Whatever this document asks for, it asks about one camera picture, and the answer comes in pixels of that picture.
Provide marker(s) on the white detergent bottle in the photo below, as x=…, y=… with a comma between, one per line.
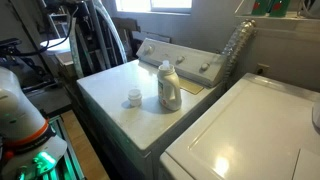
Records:
x=169, y=92

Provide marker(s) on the white bottle cap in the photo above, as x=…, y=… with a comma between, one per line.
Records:
x=135, y=97

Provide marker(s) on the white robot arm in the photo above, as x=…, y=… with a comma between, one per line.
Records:
x=31, y=147

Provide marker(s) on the yellow lint trap cover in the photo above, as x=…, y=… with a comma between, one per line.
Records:
x=190, y=86

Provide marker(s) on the white dryer with control panel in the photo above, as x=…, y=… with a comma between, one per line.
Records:
x=135, y=137

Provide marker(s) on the window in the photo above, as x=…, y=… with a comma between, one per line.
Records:
x=168, y=6

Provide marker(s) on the white washing machine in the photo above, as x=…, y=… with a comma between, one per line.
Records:
x=260, y=129

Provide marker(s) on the green box on shelf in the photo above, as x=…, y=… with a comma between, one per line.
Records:
x=274, y=8

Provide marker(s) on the wall power outlet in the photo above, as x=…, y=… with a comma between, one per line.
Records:
x=261, y=69

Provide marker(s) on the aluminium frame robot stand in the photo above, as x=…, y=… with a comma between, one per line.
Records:
x=68, y=167

